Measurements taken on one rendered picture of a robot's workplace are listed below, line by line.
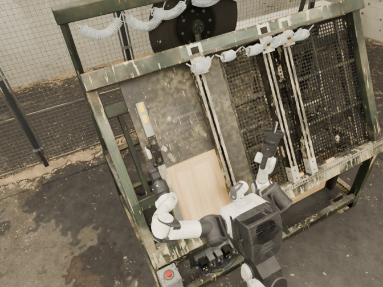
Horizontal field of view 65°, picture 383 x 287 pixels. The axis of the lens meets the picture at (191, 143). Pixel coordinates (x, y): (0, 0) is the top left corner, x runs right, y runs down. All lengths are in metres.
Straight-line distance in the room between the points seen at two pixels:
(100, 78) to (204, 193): 1.03
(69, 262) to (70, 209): 0.66
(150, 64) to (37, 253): 2.41
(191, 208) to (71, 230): 1.80
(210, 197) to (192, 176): 0.21
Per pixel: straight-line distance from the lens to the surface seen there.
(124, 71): 1.83
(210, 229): 1.62
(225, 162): 2.11
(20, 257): 3.67
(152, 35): 2.44
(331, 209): 3.34
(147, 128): 1.91
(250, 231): 1.57
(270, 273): 1.85
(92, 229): 3.51
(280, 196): 1.80
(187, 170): 2.04
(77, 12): 2.19
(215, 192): 2.16
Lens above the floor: 2.72
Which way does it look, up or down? 41 degrees down
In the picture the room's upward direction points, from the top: 6 degrees counter-clockwise
